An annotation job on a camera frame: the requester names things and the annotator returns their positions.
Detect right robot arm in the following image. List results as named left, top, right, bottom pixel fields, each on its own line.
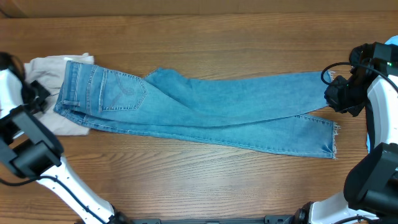
left=285, top=40, right=397, bottom=224

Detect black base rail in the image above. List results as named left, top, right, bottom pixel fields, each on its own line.
left=131, top=215, right=294, bottom=224

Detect black cable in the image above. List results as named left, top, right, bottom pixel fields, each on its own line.
left=0, top=174, right=108, bottom=224
left=320, top=61, right=398, bottom=94

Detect light blue denim jeans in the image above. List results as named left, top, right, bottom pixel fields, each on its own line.
left=54, top=62, right=338, bottom=159

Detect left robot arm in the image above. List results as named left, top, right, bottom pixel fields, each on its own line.
left=1, top=52, right=131, bottom=224

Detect light blue cloth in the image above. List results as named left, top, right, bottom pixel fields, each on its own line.
left=385, top=35, right=398, bottom=45

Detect folded beige shorts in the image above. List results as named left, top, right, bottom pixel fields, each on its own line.
left=24, top=53, right=95, bottom=136

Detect right black cable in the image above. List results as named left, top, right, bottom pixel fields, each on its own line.
left=320, top=61, right=398, bottom=94

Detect left black cable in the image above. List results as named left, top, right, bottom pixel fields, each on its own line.
left=0, top=174, right=108, bottom=224

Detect black printed garment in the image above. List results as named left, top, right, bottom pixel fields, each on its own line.
left=349, top=44, right=373, bottom=78

